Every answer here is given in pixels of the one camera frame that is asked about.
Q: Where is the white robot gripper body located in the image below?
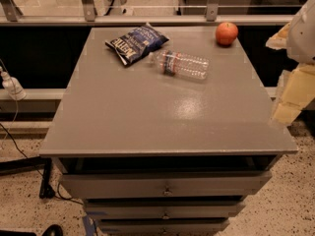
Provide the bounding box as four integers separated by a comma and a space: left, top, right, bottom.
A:
286, 0, 315, 64

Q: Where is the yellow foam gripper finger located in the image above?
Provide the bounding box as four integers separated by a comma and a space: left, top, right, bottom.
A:
266, 23, 290, 50
271, 63, 315, 126

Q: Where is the clear plastic water bottle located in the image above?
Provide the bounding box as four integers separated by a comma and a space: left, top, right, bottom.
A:
149, 50, 210, 81

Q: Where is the red apple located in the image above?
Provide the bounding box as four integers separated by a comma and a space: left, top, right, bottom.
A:
216, 22, 238, 46

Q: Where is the blue kettle chips bag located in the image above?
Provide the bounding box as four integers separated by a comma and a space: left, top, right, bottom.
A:
105, 23, 169, 66

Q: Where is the grey drawer cabinet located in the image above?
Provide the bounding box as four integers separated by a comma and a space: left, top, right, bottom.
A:
38, 26, 299, 236

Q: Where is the middle grey drawer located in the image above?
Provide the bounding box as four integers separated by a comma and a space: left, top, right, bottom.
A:
85, 201, 244, 219

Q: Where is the grey drawer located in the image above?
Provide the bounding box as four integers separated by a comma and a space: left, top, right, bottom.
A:
60, 171, 272, 199
85, 201, 244, 219
98, 218, 229, 234

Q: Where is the bottom grey drawer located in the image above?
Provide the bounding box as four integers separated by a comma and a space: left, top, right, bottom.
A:
98, 218, 229, 234

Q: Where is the top grey drawer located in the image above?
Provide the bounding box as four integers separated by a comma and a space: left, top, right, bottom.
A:
60, 171, 272, 199

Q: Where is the metal glass railing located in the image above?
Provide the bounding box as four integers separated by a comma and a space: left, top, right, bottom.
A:
1, 0, 293, 26

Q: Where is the black metal stand leg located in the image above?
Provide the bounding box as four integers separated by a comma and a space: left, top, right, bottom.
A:
0, 156, 55, 199

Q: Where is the black round object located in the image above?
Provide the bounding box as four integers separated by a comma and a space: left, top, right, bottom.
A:
41, 224, 63, 236

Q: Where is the black floor cable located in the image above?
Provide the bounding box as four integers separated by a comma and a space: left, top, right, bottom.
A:
0, 121, 85, 206

